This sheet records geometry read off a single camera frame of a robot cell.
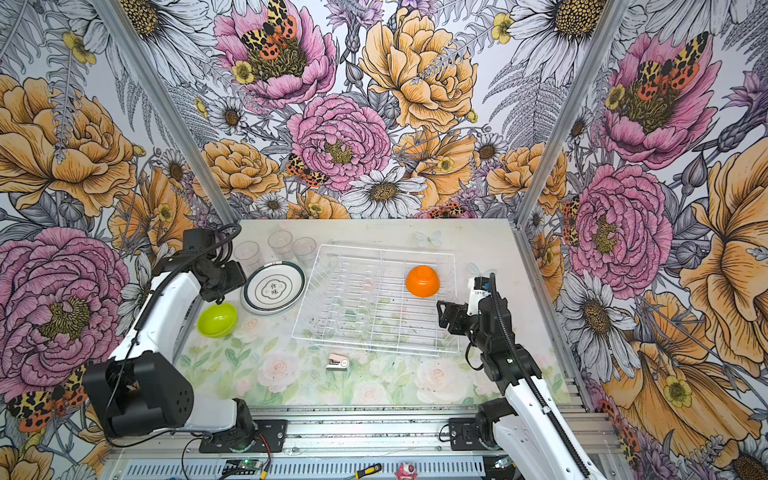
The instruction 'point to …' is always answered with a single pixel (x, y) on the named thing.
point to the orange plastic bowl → (422, 281)
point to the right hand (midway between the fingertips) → (449, 314)
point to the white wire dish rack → (360, 295)
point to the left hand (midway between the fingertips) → (236, 292)
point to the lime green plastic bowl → (216, 320)
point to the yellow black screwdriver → (371, 469)
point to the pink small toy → (406, 471)
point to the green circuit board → (242, 467)
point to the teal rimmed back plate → (272, 287)
